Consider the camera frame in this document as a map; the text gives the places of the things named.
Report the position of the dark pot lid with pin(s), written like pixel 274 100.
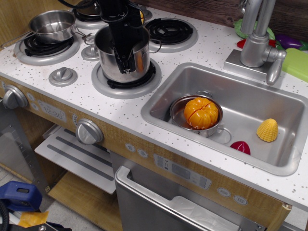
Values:
pixel 89 9

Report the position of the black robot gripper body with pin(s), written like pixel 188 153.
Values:
pixel 125 23

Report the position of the yellow toy bell pepper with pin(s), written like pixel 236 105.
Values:
pixel 142 17

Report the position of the white oven rack shelf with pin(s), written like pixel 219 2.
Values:
pixel 92 163

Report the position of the back left stove burner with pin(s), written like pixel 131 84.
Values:
pixel 88 22

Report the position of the blue clamp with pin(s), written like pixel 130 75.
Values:
pixel 19 196

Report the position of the yellow toy corn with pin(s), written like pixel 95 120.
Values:
pixel 268 130

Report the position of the back right stove burner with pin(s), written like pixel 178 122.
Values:
pixel 170 35

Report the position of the metal spatula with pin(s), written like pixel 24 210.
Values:
pixel 80 33

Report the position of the steel saucepan with handle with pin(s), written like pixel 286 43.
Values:
pixel 49 27

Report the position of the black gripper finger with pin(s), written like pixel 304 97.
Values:
pixel 126 66

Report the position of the yellow cloth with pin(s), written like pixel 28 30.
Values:
pixel 30 219

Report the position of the purple toy eggplant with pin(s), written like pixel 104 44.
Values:
pixel 288 42

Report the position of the silver stove top knob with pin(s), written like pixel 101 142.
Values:
pixel 63 77
pixel 90 53
pixel 147 14

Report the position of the small steel pot in sink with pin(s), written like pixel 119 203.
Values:
pixel 178 119

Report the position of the front left stove burner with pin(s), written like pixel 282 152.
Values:
pixel 34 52

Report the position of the silver dishwasher door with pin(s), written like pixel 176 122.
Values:
pixel 157 204

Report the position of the left silver oven knob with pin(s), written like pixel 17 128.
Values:
pixel 14 98

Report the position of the red toy chili pepper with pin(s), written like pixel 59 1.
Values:
pixel 242 42

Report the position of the open oven door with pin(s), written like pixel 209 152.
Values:
pixel 17 156

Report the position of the stainless steel sink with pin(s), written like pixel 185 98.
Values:
pixel 245 105

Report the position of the orange toy pumpkin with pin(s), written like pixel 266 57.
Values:
pixel 201 113

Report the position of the silver faucet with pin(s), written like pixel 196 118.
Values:
pixel 257 59

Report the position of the green toy lettuce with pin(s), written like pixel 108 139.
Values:
pixel 238 25

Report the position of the right silver oven knob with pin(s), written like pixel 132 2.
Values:
pixel 88 133

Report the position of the silver oven knob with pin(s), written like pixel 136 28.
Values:
pixel 14 98
pixel 88 133

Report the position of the tall steel pot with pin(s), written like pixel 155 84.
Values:
pixel 108 58

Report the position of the red toy fruit piece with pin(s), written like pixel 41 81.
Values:
pixel 241 146

